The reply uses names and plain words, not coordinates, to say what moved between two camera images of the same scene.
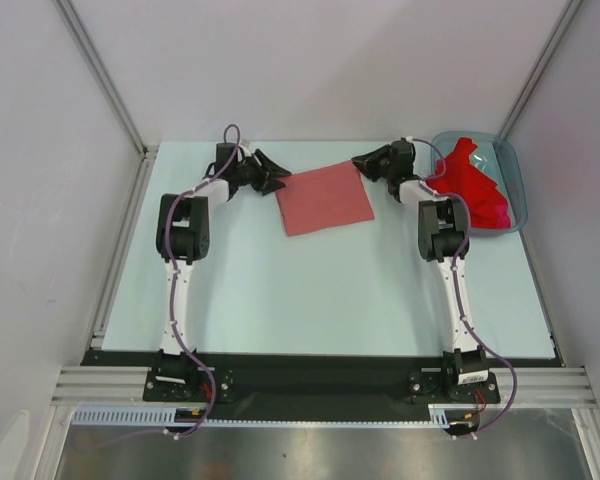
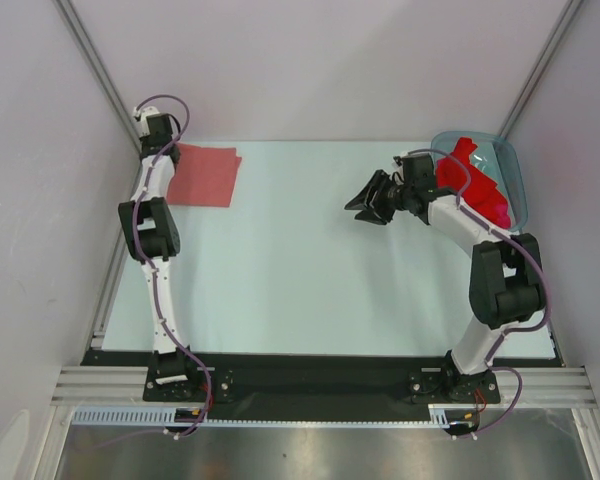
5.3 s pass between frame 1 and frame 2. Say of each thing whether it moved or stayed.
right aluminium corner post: stayed
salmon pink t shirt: moved
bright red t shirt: stayed
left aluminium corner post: stayed
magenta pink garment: stayed
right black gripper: moved
